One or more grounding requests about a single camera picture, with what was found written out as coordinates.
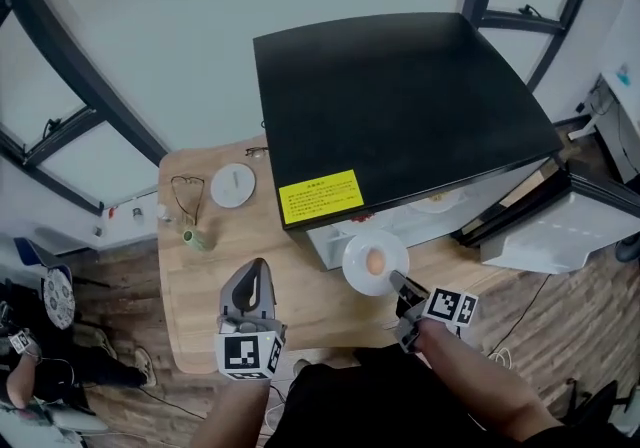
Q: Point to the black office chair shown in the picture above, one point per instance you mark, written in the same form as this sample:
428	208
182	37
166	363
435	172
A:
595	406

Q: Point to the brown eyeglasses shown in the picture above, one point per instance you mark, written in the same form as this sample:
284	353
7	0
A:
188	179

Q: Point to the brown egg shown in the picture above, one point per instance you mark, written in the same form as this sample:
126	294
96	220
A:
375	261

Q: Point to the black eyeglasses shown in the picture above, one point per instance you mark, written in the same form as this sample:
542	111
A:
256	152

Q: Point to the person's right forearm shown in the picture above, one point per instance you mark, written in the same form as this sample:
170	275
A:
480	386

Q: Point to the person's white shoe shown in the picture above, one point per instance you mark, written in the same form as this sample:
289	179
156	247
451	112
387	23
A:
300	365

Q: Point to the person's left forearm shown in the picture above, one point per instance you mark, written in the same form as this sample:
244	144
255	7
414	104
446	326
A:
235	411

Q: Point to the blue chair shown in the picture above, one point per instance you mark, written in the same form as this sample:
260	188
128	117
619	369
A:
35	251

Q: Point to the white wall socket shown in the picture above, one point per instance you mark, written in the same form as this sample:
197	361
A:
136	212

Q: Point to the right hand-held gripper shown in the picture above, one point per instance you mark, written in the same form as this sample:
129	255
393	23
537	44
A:
447	307

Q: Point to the black window frame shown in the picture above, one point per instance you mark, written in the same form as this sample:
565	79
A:
80	60

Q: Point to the white desk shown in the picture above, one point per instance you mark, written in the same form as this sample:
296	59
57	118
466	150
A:
620	106

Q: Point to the small clear bottle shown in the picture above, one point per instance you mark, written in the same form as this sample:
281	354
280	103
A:
164	212

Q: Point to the green cup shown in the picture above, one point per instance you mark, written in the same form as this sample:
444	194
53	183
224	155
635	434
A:
197	241

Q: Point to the person's black shirt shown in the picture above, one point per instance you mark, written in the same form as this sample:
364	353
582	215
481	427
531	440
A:
590	438

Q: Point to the small dark purple object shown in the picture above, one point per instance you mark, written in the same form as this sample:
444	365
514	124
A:
362	218

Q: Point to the patterned round cushion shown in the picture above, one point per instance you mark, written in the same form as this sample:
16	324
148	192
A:
58	298

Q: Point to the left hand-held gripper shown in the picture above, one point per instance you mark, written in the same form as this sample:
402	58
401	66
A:
245	351

